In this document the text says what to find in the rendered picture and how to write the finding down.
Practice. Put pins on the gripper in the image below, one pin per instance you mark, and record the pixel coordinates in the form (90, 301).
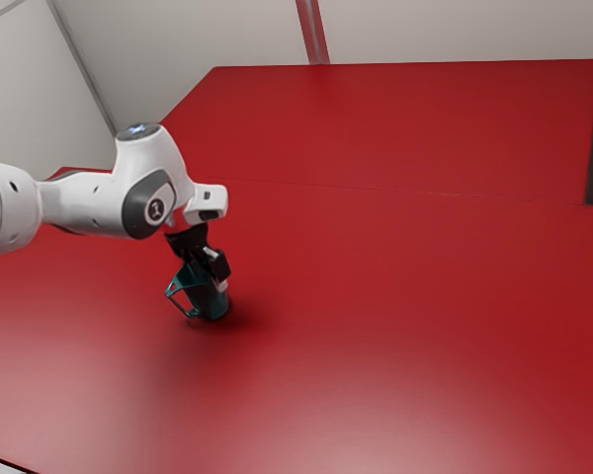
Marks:
(187, 240)

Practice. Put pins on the teal faceted mug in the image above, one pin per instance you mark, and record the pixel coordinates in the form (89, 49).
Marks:
(202, 296)

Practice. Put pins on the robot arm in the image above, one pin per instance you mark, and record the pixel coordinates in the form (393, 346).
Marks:
(79, 197)

